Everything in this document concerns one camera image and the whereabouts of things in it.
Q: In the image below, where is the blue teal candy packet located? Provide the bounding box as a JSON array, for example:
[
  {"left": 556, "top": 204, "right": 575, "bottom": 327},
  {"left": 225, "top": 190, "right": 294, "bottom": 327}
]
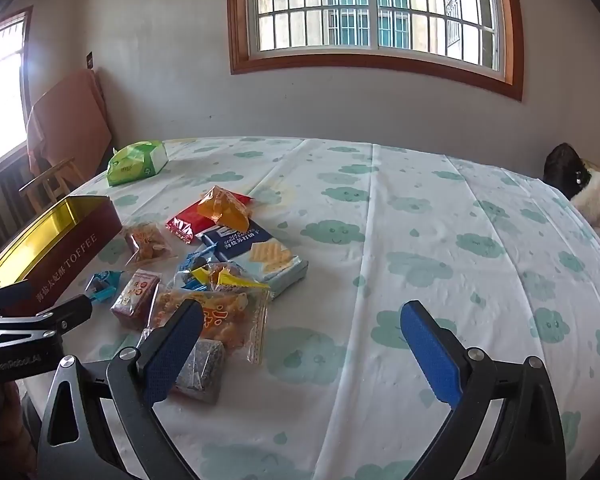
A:
[{"left": 86, "top": 270, "right": 126, "bottom": 306}]

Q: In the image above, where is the orange snack packet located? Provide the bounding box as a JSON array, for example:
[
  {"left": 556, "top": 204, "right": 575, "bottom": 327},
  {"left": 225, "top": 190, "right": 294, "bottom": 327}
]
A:
[{"left": 196, "top": 186, "right": 256, "bottom": 233}]

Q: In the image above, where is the yellow snack packet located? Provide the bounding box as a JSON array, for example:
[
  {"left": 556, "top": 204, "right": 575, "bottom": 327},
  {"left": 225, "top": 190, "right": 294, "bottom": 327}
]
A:
[{"left": 190, "top": 262, "right": 271, "bottom": 293}]

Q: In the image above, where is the pink snack packet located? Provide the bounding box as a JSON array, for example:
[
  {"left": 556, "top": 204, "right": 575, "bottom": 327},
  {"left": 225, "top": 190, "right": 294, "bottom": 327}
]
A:
[{"left": 111, "top": 268, "right": 162, "bottom": 328}]

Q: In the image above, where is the large clear fried snack packet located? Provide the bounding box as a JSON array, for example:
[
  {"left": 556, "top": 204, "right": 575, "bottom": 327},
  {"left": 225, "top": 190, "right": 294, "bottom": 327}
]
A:
[{"left": 142, "top": 285, "right": 271, "bottom": 366}]

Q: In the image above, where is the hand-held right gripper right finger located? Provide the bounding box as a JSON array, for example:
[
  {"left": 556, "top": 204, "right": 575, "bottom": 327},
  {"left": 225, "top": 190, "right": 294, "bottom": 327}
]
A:
[{"left": 399, "top": 300, "right": 567, "bottom": 480}]

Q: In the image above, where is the bright side window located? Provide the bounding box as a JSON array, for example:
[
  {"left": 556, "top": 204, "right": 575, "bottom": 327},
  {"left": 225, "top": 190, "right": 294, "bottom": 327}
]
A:
[{"left": 0, "top": 5, "right": 33, "bottom": 176}]

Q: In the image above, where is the blue cracker pack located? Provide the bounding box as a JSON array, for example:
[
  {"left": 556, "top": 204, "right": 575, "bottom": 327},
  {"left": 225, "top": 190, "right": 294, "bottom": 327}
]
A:
[{"left": 200, "top": 218, "right": 309, "bottom": 301}]

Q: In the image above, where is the small clear fried snack packet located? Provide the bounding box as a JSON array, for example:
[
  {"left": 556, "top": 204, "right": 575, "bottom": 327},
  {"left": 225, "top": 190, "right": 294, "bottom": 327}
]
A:
[{"left": 124, "top": 222, "right": 178, "bottom": 266}]

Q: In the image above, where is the green tissue pack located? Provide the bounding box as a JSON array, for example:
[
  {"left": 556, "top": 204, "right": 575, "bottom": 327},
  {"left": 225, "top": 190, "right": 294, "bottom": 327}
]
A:
[{"left": 106, "top": 141, "right": 169, "bottom": 187}]

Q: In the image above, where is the gold rectangular tin tray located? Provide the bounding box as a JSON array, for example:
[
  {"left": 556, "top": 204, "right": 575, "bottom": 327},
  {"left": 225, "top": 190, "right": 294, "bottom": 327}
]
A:
[{"left": 0, "top": 196, "right": 123, "bottom": 317}]

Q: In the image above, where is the cloud print tablecloth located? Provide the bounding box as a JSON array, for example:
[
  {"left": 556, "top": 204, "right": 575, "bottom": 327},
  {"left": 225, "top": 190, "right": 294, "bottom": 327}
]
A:
[{"left": 20, "top": 135, "right": 600, "bottom": 480}]

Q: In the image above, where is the wooden framed barred window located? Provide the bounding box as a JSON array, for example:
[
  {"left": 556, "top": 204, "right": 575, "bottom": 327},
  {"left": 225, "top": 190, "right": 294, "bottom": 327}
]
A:
[{"left": 226, "top": 0, "right": 525, "bottom": 102}]

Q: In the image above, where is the pink cloth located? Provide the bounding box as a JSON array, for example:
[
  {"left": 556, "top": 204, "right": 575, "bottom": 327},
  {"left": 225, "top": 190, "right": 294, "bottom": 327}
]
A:
[{"left": 27, "top": 67, "right": 113, "bottom": 173}]

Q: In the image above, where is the person's left forearm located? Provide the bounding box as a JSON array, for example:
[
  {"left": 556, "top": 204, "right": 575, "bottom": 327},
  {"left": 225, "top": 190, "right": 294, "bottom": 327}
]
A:
[{"left": 0, "top": 380, "right": 38, "bottom": 480}]

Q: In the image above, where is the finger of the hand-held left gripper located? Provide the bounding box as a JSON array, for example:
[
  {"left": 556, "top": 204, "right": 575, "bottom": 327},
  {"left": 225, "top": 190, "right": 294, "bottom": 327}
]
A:
[
  {"left": 30, "top": 294, "right": 93, "bottom": 336},
  {"left": 0, "top": 280, "right": 36, "bottom": 317}
]

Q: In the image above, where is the grey snack packet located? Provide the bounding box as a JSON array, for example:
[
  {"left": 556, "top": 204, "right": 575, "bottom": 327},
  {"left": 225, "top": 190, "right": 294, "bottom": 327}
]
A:
[{"left": 172, "top": 337, "right": 227, "bottom": 405}]

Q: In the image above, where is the red snack packet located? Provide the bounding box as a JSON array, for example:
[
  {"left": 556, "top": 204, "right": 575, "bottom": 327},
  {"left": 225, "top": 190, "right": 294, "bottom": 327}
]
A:
[{"left": 165, "top": 205, "right": 216, "bottom": 245}]

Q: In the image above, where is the wooden stool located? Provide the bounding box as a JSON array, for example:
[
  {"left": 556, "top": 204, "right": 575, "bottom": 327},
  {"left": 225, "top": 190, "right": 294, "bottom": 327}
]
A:
[{"left": 19, "top": 156, "right": 88, "bottom": 213}]

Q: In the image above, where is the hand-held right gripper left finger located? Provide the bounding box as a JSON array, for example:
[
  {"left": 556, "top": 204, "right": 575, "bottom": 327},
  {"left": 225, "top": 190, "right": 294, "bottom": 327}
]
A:
[{"left": 37, "top": 297, "right": 206, "bottom": 480}]

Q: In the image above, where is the small blue snack packet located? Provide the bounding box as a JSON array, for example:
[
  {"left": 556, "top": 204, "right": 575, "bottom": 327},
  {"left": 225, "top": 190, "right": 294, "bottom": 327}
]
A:
[{"left": 177, "top": 252, "right": 218, "bottom": 291}]

